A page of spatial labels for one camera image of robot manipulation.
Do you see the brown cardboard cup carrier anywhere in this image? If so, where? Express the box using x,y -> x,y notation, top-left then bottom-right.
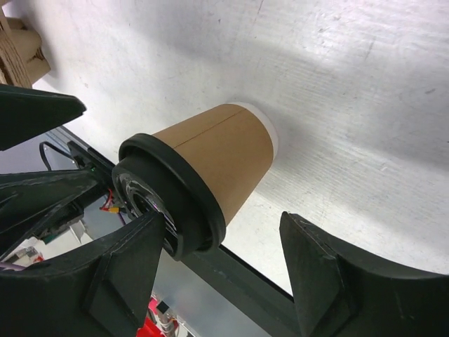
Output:
1,8 -> 51,88

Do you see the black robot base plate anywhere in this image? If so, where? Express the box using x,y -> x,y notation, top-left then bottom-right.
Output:
66,140 -> 299,337

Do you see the brown paper coffee cup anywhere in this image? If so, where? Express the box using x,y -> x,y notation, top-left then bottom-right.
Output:
154,102 -> 279,223

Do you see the black plastic cup lid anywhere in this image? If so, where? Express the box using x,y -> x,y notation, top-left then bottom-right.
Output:
112,133 -> 226,260

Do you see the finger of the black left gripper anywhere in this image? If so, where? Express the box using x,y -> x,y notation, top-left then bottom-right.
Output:
1,169 -> 105,253
1,84 -> 86,151

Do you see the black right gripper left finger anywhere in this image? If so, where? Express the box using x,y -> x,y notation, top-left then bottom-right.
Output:
1,213 -> 165,336

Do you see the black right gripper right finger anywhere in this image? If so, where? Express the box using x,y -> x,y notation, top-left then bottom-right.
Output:
279,212 -> 448,336

